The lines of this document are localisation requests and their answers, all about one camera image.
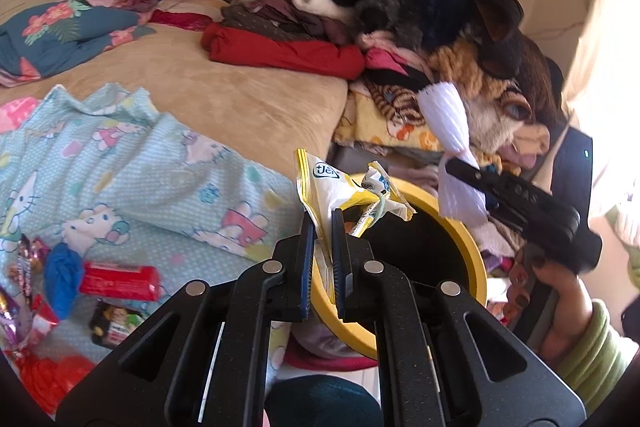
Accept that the person's right hand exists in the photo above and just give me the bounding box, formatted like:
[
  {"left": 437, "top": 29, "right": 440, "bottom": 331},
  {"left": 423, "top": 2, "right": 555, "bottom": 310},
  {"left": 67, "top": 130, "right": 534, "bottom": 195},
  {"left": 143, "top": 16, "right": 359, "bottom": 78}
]
[{"left": 503, "top": 244, "right": 593, "bottom": 366}]

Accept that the red wrapper packet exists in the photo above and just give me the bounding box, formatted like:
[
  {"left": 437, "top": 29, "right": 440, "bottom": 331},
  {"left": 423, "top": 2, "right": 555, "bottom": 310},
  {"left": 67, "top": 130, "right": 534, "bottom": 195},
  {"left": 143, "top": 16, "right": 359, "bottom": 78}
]
[{"left": 79, "top": 262, "right": 162, "bottom": 301}]

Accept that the yellow cartoon blanket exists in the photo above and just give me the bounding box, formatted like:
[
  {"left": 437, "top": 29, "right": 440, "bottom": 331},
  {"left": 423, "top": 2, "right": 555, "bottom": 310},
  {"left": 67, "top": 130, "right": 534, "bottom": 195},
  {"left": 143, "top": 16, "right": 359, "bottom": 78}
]
[{"left": 333, "top": 81, "right": 442, "bottom": 152}]

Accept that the green sleeved right forearm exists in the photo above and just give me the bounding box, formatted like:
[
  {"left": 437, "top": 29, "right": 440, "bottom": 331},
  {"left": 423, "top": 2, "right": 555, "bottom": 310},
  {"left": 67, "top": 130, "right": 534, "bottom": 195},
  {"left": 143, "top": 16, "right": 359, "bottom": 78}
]
[{"left": 555, "top": 299, "right": 639, "bottom": 415}]

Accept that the black snack wrapper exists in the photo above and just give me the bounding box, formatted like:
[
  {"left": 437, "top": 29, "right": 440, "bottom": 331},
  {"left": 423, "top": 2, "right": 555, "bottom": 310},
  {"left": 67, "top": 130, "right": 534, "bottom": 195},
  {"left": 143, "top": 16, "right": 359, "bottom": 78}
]
[{"left": 89, "top": 301, "right": 144, "bottom": 349}]

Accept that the yellow rimmed black trash bin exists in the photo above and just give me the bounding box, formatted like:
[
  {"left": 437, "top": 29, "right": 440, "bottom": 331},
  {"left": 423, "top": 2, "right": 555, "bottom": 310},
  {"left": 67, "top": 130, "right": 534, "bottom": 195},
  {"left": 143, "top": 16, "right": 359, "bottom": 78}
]
[{"left": 311, "top": 178, "right": 487, "bottom": 359}]

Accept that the lavender knit sweater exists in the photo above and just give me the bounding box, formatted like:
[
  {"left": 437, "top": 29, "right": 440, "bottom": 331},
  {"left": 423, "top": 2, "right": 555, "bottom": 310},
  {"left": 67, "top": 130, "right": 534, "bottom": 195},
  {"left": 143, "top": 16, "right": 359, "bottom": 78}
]
[{"left": 469, "top": 219, "right": 525, "bottom": 272}]

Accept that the pink cartoon blanket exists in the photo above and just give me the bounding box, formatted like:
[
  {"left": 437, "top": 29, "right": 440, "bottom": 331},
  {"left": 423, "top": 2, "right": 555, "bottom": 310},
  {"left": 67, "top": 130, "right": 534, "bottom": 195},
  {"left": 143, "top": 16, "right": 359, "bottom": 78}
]
[{"left": 0, "top": 96, "right": 40, "bottom": 133}]

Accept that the brown red candy wrapper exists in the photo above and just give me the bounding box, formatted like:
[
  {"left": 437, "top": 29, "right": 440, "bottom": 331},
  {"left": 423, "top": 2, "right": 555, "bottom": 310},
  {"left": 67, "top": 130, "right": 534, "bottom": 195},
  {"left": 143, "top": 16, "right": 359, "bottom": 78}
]
[{"left": 8, "top": 234, "right": 50, "bottom": 307}]

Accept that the beige bed cover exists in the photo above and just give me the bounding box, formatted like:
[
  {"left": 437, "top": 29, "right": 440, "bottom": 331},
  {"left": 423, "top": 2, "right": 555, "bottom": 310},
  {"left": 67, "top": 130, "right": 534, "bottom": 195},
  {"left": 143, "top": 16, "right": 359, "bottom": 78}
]
[{"left": 1, "top": 14, "right": 347, "bottom": 178}]

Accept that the yellow white snack bag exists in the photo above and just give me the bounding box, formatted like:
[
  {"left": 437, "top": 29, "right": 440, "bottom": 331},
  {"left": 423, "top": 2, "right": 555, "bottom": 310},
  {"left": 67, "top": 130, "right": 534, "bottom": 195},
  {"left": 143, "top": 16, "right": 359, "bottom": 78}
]
[{"left": 295, "top": 148, "right": 416, "bottom": 303}]

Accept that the light blue Hello Kitty sheet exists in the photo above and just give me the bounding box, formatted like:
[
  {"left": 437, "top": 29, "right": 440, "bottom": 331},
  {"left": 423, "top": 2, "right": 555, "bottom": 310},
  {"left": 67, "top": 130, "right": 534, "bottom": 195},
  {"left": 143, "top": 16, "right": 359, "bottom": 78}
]
[{"left": 0, "top": 82, "right": 304, "bottom": 388}]

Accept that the mustard fuzzy garment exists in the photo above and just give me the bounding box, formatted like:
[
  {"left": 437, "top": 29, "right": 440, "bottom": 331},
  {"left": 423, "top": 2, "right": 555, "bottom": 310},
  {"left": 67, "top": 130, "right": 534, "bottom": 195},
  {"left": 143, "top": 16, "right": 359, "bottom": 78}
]
[{"left": 426, "top": 38, "right": 512, "bottom": 101}]

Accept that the red plastic bag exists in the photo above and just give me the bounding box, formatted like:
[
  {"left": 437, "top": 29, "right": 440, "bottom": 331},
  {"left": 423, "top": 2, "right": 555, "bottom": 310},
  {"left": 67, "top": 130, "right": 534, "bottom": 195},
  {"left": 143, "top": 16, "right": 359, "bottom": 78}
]
[{"left": 16, "top": 355, "right": 96, "bottom": 415}]

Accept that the blue floral quilt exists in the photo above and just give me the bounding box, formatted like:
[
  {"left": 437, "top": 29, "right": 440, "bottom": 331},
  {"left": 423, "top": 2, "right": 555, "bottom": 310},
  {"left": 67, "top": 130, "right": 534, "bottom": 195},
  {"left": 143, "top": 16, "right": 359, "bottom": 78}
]
[{"left": 0, "top": 0, "right": 155, "bottom": 88}]

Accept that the tiger stripe garment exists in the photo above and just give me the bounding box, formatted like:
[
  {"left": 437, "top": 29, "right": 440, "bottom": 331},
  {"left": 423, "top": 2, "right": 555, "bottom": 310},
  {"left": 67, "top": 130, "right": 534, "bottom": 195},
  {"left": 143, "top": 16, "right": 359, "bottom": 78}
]
[{"left": 363, "top": 80, "right": 426, "bottom": 127}]

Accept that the blue crumpled cloth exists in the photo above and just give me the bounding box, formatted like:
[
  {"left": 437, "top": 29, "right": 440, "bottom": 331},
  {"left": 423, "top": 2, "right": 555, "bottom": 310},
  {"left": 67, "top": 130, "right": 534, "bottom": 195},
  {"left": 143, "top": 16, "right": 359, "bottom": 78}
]
[{"left": 43, "top": 243, "right": 85, "bottom": 320}]

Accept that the red folded garment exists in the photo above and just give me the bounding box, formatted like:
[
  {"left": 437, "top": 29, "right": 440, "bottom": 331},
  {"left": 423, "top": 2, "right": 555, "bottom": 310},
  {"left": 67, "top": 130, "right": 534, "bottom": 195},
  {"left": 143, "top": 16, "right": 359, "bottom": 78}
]
[{"left": 201, "top": 23, "right": 364, "bottom": 80}]

